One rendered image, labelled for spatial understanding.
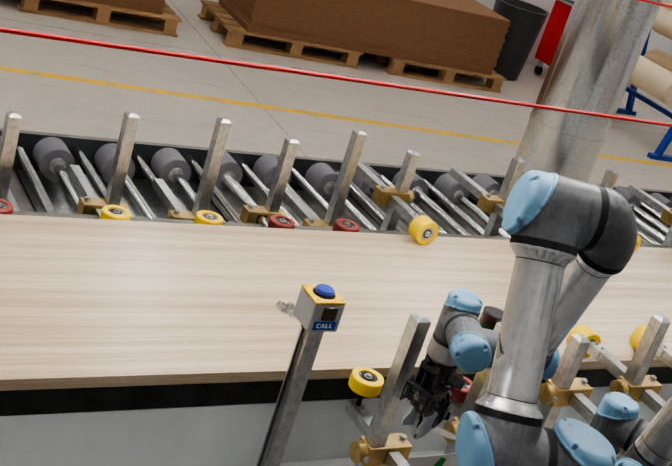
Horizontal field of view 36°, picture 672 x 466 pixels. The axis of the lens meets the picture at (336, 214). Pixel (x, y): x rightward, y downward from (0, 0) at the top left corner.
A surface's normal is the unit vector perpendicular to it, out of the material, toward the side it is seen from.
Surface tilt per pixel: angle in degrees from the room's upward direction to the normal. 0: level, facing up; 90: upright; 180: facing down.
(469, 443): 97
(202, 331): 0
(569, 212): 66
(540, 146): 90
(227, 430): 90
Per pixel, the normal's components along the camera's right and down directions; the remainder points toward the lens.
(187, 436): 0.44, 0.47
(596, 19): -0.51, 0.18
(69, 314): 0.29, -0.88
